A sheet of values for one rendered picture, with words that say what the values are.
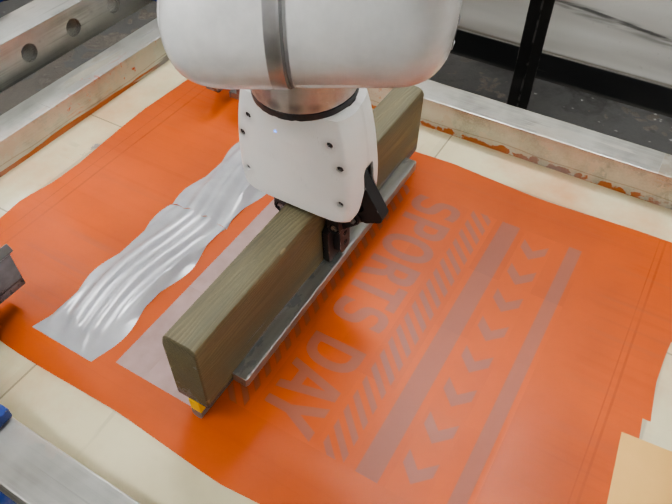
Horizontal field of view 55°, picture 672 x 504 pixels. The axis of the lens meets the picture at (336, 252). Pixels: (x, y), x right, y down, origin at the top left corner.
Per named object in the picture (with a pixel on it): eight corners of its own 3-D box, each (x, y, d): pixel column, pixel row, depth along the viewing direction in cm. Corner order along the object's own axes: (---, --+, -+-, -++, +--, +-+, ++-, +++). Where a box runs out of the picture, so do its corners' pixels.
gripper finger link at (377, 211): (324, 136, 46) (293, 168, 51) (402, 208, 47) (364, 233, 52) (333, 126, 47) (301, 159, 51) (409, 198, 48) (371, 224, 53)
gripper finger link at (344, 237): (318, 209, 51) (322, 261, 56) (354, 224, 50) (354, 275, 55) (339, 184, 53) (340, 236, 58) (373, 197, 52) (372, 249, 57)
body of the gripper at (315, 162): (209, 76, 43) (234, 193, 52) (341, 124, 40) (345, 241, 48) (271, 21, 47) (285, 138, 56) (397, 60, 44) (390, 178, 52)
